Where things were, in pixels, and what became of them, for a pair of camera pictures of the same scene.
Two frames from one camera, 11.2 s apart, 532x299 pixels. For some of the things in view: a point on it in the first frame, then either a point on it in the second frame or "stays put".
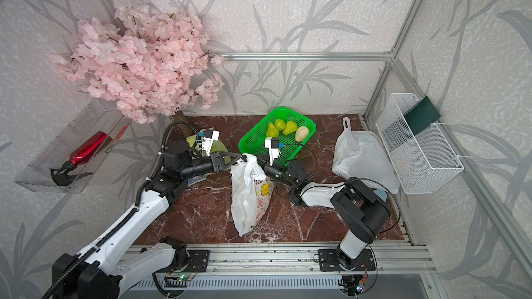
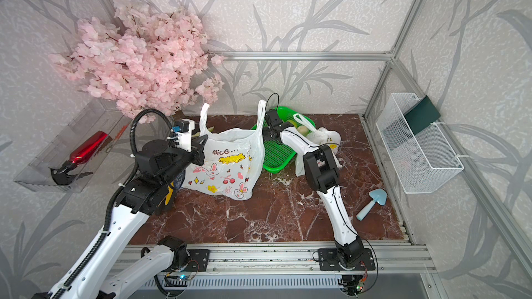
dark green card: [422, 115] stays put
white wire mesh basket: [422, 161] stays put
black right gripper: [264, 161] to [265, 133]
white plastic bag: [363, 154] to [233, 160]
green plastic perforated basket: [291, 129] stays put
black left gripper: [219, 162] to [197, 149]
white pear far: [301, 133] stays put
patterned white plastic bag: [251, 192] to [319, 137]
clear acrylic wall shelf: [68, 162] stays put
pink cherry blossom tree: [152, 63] stays put
